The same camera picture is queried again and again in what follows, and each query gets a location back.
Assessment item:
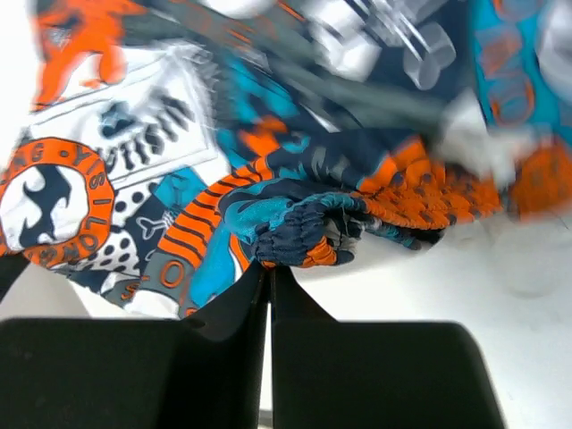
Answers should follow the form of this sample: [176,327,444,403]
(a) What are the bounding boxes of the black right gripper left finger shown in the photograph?
[1,264,266,428]

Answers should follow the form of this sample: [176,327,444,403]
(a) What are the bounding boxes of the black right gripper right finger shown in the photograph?
[270,267,504,429]

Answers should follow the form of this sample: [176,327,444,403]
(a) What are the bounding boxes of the colourful patterned shorts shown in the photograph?
[1,1,571,319]

